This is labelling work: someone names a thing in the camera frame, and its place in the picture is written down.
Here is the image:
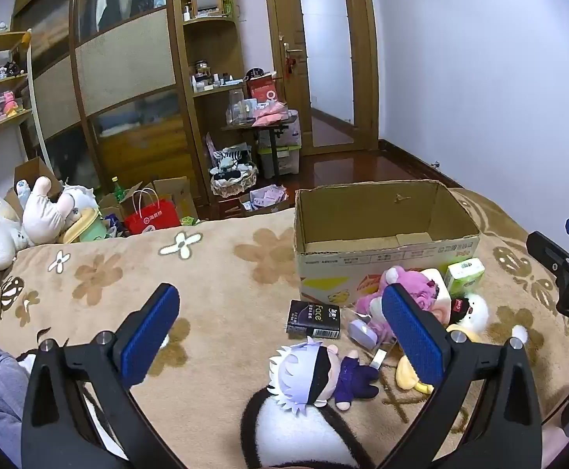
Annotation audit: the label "white soft cushion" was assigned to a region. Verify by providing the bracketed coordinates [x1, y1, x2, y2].
[420, 268, 457, 326]

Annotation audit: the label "red gift bag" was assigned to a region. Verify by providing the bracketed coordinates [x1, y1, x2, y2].
[246, 75, 281, 104]

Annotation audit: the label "white plush with pink paws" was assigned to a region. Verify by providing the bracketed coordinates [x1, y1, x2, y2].
[17, 176, 100, 245]

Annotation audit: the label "white-haired plush doll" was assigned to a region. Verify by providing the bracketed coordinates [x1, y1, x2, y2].
[268, 337, 380, 412]

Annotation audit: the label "purple white round toy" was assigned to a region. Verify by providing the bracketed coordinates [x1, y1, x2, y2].
[348, 319, 379, 350]

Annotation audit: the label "small white plush toy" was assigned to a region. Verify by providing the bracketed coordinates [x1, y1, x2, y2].
[448, 293, 490, 335]

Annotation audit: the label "brown cardboard carton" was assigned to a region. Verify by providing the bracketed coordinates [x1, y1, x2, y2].
[13, 157, 63, 201]

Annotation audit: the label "small folding table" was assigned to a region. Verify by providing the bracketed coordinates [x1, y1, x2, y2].
[222, 120, 299, 179]

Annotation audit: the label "beige flower blanket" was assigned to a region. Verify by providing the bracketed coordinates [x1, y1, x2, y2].
[0, 188, 569, 469]

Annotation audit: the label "pink packets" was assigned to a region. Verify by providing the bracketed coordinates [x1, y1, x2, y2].
[254, 100, 290, 125]

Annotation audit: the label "black white panda plush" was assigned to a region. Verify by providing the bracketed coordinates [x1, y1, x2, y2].
[240, 385, 378, 469]

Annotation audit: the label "pink plush bear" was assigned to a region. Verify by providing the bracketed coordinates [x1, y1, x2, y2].
[354, 265, 448, 343]

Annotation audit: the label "green tissue packet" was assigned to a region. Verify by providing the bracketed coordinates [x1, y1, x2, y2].
[443, 259, 486, 301]

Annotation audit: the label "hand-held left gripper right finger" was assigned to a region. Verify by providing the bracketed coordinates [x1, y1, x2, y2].
[381, 282, 544, 469]

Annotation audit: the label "open cardboard carton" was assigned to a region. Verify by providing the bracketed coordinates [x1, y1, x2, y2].
[152, 176, 200, 220]

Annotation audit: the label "wooden door with glass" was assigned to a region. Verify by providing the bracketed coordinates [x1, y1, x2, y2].
[262, 0, 380, 157]

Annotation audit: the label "red paper bag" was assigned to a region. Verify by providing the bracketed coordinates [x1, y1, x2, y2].
[124, 190, 182, 236]

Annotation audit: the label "picture frame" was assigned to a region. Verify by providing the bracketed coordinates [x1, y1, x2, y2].
[191, 0, 221, 18]

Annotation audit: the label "black tissue packet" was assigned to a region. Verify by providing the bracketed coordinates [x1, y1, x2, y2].
[285, 299, 341, 340]

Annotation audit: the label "black white striped cloth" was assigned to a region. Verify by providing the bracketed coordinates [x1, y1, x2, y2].
[209, 144, 256, 179]

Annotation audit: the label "yellow plush toy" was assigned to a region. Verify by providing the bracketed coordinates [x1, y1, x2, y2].
[394, 327, 480, 394]

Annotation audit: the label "clear plastic packet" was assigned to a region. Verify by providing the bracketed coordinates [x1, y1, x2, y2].
[367, 347, 392, 369]

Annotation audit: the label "wooden corner shelf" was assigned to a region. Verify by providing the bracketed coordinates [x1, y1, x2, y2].
[167, 0, 260, 206]

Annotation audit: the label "wooden wardrobe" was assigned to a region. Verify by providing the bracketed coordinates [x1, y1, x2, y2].
[11, 0, 202, 206]

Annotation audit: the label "box of pink packets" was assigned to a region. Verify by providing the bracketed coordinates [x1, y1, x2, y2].
[239, 184, 290, 216]

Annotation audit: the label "clear plastic container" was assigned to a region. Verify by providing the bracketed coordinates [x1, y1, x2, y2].
[226, 90, 258, 125]

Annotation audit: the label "lace trimmed basket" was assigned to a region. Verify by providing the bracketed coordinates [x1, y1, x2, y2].
[210, 163, 260, 199]

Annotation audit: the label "stack of white cartons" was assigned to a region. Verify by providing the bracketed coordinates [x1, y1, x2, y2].
[257, 115, 302, 177]

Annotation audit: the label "cardboard box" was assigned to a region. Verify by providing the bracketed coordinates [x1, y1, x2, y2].
[293, 180, 481, 308]

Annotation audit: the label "white curved pole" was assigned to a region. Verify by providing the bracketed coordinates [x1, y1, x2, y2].
[23, 29, 55, 172]

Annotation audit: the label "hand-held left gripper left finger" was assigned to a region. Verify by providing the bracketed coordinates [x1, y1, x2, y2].
[21, 282, 187, 469]

